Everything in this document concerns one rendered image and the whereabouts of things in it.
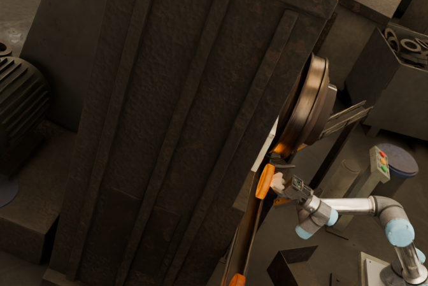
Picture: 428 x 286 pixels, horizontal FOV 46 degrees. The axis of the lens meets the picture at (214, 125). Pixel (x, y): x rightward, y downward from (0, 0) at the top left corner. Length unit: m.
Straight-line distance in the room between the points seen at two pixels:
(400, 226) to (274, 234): 1.07
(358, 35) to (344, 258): 2.24
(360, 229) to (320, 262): 0.51
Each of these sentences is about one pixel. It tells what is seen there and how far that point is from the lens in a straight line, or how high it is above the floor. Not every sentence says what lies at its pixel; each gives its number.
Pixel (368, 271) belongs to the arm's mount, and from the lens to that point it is 2.88.
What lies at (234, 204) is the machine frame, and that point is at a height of 0.87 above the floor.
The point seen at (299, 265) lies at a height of 0.61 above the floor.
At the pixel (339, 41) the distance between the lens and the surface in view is 4.88.
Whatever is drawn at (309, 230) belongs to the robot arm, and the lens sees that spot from 2.28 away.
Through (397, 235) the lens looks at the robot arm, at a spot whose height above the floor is 0.82.
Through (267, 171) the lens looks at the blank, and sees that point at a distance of 2.12.
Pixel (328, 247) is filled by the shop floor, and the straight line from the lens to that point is 3.35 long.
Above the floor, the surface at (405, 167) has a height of 0.43.
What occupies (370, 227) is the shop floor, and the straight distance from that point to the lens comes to 3.70.
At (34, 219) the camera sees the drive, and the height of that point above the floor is 0.25.
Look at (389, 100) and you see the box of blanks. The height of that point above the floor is 0.40.
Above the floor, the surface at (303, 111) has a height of 1.21.
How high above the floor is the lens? 2.17
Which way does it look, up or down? 35 degrees down
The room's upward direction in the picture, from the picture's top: 23 degrees clockwise
